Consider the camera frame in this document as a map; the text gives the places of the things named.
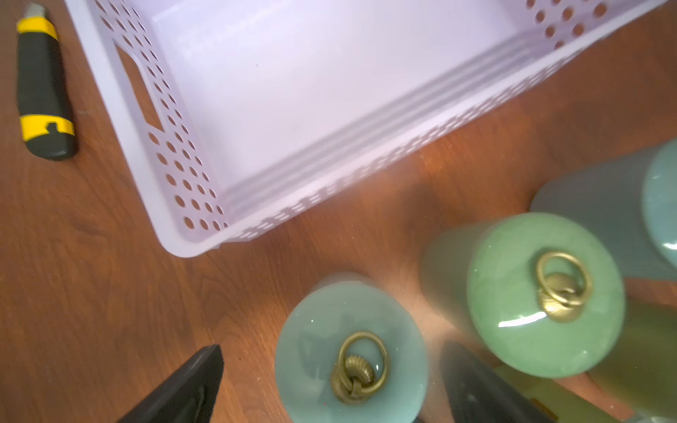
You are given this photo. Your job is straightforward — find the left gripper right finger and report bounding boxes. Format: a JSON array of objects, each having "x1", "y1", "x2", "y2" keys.
[{"x1": 440, "y1": 341, "x2": 552, "y2": 423}]

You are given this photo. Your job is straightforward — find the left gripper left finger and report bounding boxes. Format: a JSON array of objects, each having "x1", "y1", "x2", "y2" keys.
[{"x1": 120, "y1": 345, "x2": 224, "y2": 423}]

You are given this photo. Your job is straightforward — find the dark green canister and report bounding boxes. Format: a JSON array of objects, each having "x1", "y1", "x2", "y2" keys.
[{"x1": 420, "y1": 213, "x2": 626, "y2": 378}]

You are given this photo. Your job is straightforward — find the blue-grey canister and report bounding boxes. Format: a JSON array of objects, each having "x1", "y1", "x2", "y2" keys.
[
  {"x1": 530, "y1": 140, "x2": 676, "y2": 282},
  {"x1": 275, "y1": 272, "x2": 428, "y2": 422}
]

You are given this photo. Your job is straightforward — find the yellow-green canister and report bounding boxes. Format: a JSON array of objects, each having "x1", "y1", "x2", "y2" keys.
[
  {"x1": 588, "y1": 300, "x2": 676, "y2": 419},
  {"x1": 495, "y1": 365, "x2": 618, "y2": 423}
]

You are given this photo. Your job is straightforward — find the lavender plastic basket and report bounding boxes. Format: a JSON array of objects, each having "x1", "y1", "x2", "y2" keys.
[{"x1": 67, "y1": 0, "x2": 657, "y2": 257}]

